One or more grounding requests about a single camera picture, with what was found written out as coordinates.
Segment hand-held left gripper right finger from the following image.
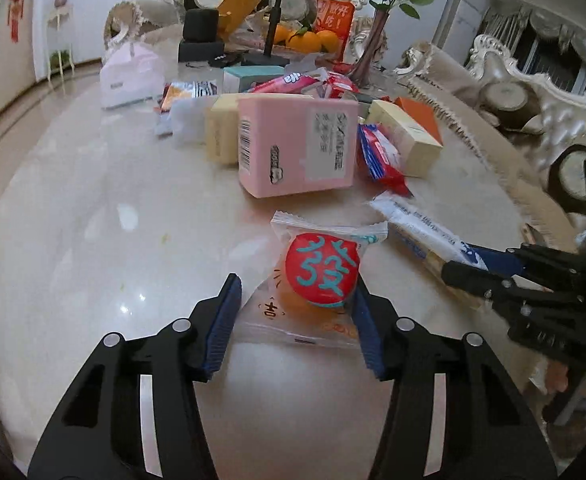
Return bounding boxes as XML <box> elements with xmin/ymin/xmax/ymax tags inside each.
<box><xmin>350</xmin><ymin>280</ymin><xmax>558</xmax><ymax>480</ymax></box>

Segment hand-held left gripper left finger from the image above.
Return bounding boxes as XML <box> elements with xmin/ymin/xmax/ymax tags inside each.
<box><xmin>27</xmin><ymin>273</ymin><xmax>244</xmax><ymax>480</ymax></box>

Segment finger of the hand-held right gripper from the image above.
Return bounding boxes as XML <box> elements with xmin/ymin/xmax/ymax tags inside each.
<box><xmin>442</xmin><ymin>261</ymin><xmax>586</xmax><ymax>361</ymax></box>
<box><xmin>465</xmin><ymin>241</ymin><xmax>586</xmax><ymax>292</ymax></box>

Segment clear packet with red pastry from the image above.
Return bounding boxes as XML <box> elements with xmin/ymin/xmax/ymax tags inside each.
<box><xmin>245</xmin><ymin>210</ymin><xmax>390</xmax><ymax>350</ymax></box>

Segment white blue snack wrapper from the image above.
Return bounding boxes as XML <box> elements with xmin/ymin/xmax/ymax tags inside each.
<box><xmin>369</xmin><ymin>191</ymin><xmax>494</xmax><ymax>311</ymax></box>

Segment teal box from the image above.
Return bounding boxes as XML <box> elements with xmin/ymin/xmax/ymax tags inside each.
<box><xmin>222</xmin><ymin>65</ymin><xmax>288</xmax><ymax>95</ymax></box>

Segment cream box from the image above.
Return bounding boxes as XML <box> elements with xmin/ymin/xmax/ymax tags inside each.
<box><xmin>365</xmin><ymin>100</ymin><xmax>444</xmax><ymax>178</ymax></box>

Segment red blue snack packet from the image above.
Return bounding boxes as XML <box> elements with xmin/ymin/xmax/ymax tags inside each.
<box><xmin>357</xmin><ymin>124</ymin><xmax>416</xmax><ymax>198</ymax></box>

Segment orange box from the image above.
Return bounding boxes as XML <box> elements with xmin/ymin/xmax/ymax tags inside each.
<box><xmin>395</xmin><ymin>96</ymin><xmax>444</xmax><ymax>146</ymax></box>

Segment ornate tufted cream sofa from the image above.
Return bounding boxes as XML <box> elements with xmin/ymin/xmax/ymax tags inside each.
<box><xmin>398</xmin><ymin>35</ymin><xmax>586</xmax><ymax>241</ymax></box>

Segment pink box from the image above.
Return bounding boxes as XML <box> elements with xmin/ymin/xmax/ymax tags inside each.
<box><xmin>237</xmin><ymin>94</ymin><xmax>361</xmax><ymax>200</ymax></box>

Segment pale yellow box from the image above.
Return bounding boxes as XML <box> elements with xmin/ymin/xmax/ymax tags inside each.
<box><xmin>205</xmin><ymin>94</ymin><xmax>241</xmax><ymax>166</ymax></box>

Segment white plastic wrapper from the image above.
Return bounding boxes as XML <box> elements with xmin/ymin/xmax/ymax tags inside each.
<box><xmin>155</xmin><ymin>96</ymin><xmax>216</xmax><ymax>148</ymax></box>

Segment orange striped packet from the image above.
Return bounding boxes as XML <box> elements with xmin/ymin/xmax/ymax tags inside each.
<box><xmin>160</xmin><ymin>81</ymin><xmax>218</xmax><ymax>111</ymax></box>

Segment grey draped curtains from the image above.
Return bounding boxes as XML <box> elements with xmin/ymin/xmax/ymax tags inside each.
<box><xmin>488</xmin><ymin>0</ymin><xmax>586</xmax><ymax>96</ymax></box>

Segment white door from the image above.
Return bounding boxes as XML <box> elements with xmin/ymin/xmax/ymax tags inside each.
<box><xmin>443</xmin><ymin>0</ymin><xmax>488</xmax><ymax>51</ymax></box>

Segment purple glass vase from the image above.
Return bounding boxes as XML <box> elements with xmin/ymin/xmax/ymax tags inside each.
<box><xmin>355</xmin><ymin>10</ymin><xmax>390</xmax><ymax>77</ymax></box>

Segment pink red long wrapper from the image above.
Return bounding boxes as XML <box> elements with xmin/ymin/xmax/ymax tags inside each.
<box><xmin>245</xmin><ymin>71</ymin><xmax>324</xmax><ymax>96</ymax></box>

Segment white plastic bag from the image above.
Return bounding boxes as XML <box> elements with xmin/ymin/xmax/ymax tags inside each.
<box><xmin>99</xmin><ymin>40</ymin><xmax>166</xmax><ymax>110</ymax></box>

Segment black phone stand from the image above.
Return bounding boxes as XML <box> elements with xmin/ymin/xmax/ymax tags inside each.
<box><xmin>240</xmin><ymin>0</ymin><xmax>298</xmax><ymax>67</ymax></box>

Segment flat black box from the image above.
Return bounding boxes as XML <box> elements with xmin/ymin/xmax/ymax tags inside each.
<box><xmin>178</xmin><ymin>41</ymin><xmax>226</xmax><ymax>65</ymax></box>

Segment tall black box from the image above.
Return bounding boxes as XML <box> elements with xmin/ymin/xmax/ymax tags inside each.
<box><xmin>183</xmin><ymin>8</ymin><xmax>220</xmax><ymax>43</ymax></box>

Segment white plant stand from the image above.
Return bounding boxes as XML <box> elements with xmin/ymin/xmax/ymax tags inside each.
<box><xmin>45</xmin><ymin>0</ymin><xmax>76</xmax><ymax>81</ymax></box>

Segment red wall decoration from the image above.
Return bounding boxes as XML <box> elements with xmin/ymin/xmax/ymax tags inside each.
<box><xmin>7</xmin><ymin>0</ymin><xmax>28</xmax><ymax>43</ymax></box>

